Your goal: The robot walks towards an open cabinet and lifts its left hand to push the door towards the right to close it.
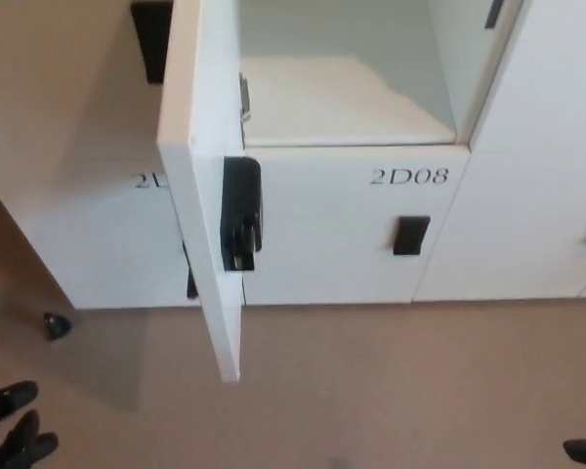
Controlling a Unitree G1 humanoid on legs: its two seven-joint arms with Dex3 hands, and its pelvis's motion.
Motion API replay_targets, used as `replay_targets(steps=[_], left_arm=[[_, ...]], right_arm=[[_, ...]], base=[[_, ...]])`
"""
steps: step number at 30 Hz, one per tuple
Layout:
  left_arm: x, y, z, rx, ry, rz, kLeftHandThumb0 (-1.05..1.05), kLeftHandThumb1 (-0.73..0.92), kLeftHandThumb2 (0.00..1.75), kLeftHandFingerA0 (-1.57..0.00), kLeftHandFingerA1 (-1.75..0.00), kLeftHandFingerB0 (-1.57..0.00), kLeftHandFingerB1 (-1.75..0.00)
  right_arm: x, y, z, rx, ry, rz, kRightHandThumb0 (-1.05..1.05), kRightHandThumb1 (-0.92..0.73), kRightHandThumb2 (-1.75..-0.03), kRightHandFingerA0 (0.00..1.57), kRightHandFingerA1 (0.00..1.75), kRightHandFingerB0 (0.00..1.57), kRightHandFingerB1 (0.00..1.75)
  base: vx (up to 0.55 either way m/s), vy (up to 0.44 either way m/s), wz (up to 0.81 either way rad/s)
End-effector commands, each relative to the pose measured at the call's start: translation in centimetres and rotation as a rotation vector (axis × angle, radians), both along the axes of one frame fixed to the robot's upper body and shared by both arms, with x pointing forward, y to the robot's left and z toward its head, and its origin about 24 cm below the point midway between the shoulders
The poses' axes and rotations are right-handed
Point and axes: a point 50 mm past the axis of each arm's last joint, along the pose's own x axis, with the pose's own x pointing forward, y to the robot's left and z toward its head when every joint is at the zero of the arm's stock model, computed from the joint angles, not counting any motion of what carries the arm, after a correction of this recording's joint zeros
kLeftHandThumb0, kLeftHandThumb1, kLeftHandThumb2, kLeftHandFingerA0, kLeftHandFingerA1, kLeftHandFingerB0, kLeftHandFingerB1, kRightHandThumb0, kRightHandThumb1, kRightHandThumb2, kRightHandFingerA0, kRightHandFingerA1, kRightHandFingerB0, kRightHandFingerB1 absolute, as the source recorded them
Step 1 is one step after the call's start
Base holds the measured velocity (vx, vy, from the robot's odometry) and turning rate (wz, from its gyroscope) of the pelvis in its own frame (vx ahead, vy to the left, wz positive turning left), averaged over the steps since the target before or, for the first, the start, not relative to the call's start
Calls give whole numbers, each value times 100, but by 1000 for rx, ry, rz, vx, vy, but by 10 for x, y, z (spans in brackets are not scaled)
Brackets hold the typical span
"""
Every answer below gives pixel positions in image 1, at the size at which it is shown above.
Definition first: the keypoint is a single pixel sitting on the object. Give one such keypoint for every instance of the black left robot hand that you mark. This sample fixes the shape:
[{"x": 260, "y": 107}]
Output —
[{"x": 10, "y": 439}]

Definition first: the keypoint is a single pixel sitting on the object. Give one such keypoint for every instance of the white locker door 2D07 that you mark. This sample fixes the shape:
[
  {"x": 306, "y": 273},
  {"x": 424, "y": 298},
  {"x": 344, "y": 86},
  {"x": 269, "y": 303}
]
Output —
[{"x": 200, "y": 244}]

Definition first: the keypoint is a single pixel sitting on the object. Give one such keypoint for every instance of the black floor door stop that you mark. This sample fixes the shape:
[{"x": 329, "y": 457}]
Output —
[{"x": 56, "y": 326}]

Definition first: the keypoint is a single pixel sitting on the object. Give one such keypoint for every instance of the white locker door 2D08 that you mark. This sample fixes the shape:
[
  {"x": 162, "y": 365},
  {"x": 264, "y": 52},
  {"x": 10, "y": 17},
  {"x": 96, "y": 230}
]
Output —
[{"x": 322, "y": 244}]

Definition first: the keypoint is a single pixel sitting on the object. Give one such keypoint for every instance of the metal door hinge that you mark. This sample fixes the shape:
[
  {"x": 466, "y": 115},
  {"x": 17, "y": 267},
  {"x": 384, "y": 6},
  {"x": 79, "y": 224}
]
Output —
[{"x": 244, "y": 98}]

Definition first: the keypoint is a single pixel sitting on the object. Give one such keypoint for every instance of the white locker cabinet body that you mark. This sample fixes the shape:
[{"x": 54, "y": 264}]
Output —
[{"x": 347, "y": 98}]

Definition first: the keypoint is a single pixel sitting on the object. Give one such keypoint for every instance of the black latch strike plate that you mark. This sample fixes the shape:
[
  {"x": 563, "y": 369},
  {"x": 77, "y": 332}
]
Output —
[{"x": 494, "y": 12}]

